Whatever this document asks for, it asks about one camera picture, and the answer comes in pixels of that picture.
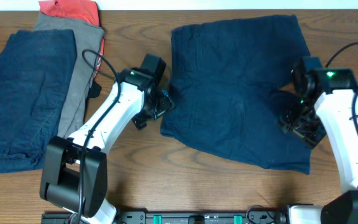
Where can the grey folded garment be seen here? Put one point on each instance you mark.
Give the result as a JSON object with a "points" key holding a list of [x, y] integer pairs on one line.
{"points": [[87, 36]]}

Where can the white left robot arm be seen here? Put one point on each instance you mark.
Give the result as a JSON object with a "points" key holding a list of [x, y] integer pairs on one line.
{"points": [[75, 175]]}

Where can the navy folded shorts on pile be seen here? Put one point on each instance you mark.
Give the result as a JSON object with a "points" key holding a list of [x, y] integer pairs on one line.
{"points": [[35, 73]]}

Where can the red folded garment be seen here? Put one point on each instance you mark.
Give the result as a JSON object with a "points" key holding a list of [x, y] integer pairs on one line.
{"points": [[73, 18]]}

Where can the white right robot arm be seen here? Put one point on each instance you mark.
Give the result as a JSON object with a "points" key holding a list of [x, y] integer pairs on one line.
{"points": [[328, 107]]}

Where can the navy blue shorts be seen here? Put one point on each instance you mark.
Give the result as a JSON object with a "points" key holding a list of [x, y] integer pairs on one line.
{"points": [[227, 84]]}

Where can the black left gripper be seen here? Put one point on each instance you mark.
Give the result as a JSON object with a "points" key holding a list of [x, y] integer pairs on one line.
{"points": [[167, 104]]}

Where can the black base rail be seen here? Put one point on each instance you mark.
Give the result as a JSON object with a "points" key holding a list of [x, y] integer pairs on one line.
{"points": [[256, 214]]}

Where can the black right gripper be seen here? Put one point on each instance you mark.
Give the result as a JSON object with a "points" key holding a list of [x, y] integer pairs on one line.
{"points": [[311, 139]]}

